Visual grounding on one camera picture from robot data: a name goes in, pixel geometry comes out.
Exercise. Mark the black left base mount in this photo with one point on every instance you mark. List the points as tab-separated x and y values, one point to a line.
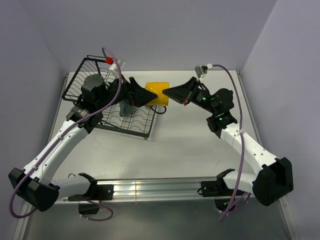
100	192

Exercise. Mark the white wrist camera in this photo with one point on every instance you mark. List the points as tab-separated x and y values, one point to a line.
202	70
113	69

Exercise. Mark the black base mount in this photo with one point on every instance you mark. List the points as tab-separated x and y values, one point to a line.
100	192
210	189

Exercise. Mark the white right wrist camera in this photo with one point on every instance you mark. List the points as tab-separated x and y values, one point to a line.
202	70

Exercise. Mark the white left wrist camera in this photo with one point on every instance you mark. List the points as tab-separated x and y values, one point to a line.
113	69

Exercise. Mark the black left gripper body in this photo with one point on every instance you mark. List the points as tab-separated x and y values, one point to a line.
125	94

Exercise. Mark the aluminium mounting rail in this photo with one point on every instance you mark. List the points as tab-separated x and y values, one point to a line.
162	189

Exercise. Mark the black wire dish rack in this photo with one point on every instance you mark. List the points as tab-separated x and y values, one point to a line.
135	120

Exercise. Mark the yellow mug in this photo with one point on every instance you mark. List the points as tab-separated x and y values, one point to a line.
161	99

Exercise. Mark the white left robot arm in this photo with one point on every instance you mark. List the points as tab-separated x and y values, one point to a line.
34	183

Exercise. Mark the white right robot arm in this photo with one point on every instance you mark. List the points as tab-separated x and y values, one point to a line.
272	177

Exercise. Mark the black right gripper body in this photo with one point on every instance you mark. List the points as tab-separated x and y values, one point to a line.
201	98

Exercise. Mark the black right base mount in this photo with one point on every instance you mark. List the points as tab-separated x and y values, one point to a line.
210	189

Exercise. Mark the black box under rail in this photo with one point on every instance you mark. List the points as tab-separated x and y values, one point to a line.
88	209

